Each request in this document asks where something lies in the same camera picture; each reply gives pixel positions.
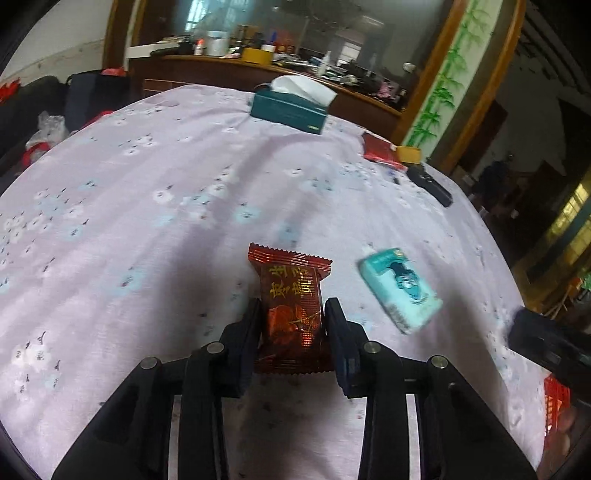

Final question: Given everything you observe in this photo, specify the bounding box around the dark red snack packet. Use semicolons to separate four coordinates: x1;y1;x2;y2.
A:
249;243;334;375

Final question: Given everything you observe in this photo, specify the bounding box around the red plastic trash basket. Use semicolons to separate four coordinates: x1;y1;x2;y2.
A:
544;375;571;450

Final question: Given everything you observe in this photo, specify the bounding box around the right hand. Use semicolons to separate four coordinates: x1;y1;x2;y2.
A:
537;406;579;480

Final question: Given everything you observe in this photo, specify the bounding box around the teal tissue pack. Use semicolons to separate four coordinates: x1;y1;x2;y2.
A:
358;248;443;335

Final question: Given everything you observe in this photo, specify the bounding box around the lilac floral tablecloth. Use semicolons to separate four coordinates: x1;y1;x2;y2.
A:
1;86;545;479

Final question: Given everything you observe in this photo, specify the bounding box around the black device on table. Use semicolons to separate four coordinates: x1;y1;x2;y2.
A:
407;164;453;208

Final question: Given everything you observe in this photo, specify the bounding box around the red pouch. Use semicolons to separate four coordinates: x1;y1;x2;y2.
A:
362;131;408;173

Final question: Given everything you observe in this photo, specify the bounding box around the brown tape roll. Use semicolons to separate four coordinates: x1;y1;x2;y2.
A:
396;145;422;165

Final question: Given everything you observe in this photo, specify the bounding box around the dark teal tissue box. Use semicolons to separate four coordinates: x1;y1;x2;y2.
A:
249;75;337;135

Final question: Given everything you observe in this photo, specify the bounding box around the wooden sideboard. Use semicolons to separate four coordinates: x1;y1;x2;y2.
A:
129;55;402;139

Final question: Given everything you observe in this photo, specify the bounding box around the white pot on sideboard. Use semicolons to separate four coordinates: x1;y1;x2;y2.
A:
204;30;230;57

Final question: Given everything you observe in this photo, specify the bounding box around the bamboo painted pillar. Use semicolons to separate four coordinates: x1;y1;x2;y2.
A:
403;0;502;162

